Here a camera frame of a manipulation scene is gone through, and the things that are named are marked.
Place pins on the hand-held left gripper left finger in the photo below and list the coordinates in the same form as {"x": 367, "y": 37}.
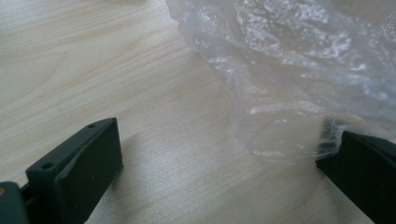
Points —
{"x": 84, "y": 174}

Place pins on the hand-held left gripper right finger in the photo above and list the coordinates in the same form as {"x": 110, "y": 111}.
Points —
{"x": 364, "y": 174}

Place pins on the clear plastic bag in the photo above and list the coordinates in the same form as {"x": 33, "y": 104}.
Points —
{"x": 280, "y": 62}

